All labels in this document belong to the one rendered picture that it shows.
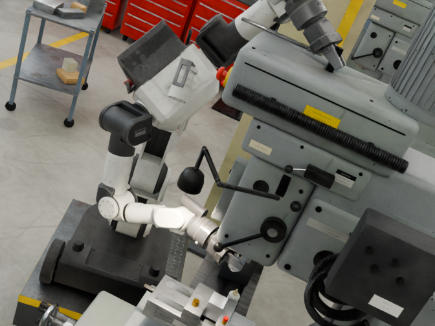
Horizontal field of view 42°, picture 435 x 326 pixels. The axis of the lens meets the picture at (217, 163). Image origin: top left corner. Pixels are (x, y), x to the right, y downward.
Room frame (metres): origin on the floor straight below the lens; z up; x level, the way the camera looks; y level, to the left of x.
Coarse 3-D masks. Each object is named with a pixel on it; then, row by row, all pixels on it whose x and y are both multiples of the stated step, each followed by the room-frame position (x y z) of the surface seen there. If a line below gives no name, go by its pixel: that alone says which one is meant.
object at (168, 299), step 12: (168, 276) 1.51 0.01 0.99; (156, 288) 1.43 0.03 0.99; (168, 288) 1.46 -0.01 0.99; (180, 288) 1.48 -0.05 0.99; (156, 300) 1.38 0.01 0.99; (168, 300) 1.40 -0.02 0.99; (180, 300) 1.43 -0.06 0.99; (228, 300) 1.47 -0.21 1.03; (144, 312) 1.37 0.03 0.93; (156, 312) 1.37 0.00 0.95; (168, 312) 1.36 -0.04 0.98; (180, 312) 1.37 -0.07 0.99; (228, 312) 1.41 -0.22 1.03; (168, 324) 1.36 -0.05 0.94; (180, 324) 1.36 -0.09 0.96; (192, 324) 1.35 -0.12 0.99; (204, 324) 1.37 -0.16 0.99; (216, 324) 1.34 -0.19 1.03; (228, 324) 1.41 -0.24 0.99; (240, 324) 1.43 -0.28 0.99; (252, 324) 1.45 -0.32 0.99
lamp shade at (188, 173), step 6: (186, 168) 1.36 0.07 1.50; (192, 168) 1.36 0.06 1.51; (180, 174) 1.36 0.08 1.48; (186, 174) 1.33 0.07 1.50; (192, 174) 1.34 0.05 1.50; (198, 174) 1.34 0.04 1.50; (180, 180) 1.33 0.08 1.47; (186, 180) 1.33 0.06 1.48; (192, 180) 1.33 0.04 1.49; (198, 180) 1.33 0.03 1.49; (204, 180) 1.36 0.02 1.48; (180, 186) 1.33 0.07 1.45; (186, 186) 1.32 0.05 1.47; (192, 186) 1.32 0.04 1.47; (198, 186) 1.33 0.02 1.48; (186, 192) 1.32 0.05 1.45; (192, 192) 1.32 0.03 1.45; (198, 192) 1.34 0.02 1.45
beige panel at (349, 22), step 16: (336, 0) 3.15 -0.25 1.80; (352, 0) 3.13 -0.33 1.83; (368, 0) 3.13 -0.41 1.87; (336, 16) 3.14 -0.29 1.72; (352, 16) 3.13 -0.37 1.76; (288, 32) 3.16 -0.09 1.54; (352, 32) 3.13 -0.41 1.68; (352, 48) 3.13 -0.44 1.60; (240, 128) 3.17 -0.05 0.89; (240, 144) 3.16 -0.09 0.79; (224, 160) 3.17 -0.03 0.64; (224, 176) 3.17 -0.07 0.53; (208, 208) 3.17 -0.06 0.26
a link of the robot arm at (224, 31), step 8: (224, 24) 1.83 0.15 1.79; (232, 24) 1.81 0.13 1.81; (208, 32) 1.81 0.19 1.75; (216, 32) 1.81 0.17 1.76; (224, 32) 1.82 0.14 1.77; (232, 32) 1.80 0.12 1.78; (208, 40) 1.82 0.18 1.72; (216, 40) 1.81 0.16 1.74; (224, 40) 1.81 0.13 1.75; (232, 40) 1.80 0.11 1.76; (240, 40) 1.79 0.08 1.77; (248, 40) 1.80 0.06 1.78; (216, 48) 1.82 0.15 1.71; (224, 48) 1.81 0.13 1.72; (232, 48) 1.81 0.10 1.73; (224, 56) 1.82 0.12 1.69
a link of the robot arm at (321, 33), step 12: (312, 0) 1.44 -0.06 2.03; (300, 12) 1.43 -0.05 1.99; (312, 12) 1.43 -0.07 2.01; (324, 12) 1.46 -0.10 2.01; (300, 24) 1.43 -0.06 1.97; (312, 24) 1.43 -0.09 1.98; (324, 24) 1.44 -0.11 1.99; (312, 36) 1.41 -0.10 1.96; (324, 36) 1.39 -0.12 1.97; (336, 36) 1.44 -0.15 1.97; (312, 48) 1.39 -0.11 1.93
